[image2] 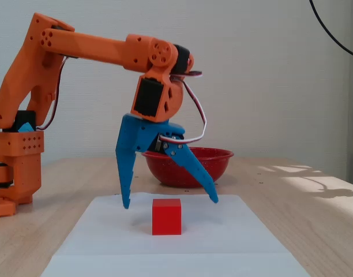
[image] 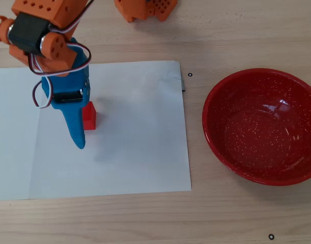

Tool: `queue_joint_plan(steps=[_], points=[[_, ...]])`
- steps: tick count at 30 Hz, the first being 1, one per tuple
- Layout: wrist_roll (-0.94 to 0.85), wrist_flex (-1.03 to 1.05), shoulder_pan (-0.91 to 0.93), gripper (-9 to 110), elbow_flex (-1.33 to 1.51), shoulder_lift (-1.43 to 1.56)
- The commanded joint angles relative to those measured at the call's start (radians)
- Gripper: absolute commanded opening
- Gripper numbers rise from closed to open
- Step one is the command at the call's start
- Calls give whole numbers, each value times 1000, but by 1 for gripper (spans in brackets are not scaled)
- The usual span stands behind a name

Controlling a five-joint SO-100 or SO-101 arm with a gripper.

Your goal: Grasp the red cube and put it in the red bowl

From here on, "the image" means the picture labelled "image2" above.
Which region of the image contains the blue gripper with motor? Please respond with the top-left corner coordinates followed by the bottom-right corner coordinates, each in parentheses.
top-left (115, 113), bottom-right (220, 209)

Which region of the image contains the red cube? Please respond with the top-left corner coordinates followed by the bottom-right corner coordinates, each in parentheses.
top-left (152, 198), bottom-right (182, 236)

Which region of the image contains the red speckled bowl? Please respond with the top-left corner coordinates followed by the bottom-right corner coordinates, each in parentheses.
top-left (141, 147), bottom-right (235, 189)

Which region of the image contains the white paper sheet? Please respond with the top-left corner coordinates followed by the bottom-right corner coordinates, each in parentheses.
top-left (39, 253), bottom-right (311, 277)
top-left (55, 192), bottom-right (292, 256)

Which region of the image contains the white red gripper servo cable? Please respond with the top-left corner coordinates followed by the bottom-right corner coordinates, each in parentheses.
top-left (160, 72), bottom-right (209, 145)

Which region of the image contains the white red shoulder servo cable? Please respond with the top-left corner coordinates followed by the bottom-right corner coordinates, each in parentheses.
top-left (35, 55), bottom-right (71, 131)

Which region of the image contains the black hanging cable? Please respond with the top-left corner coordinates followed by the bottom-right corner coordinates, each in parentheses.
top-left (309, 0), bottom-right (353, 60)

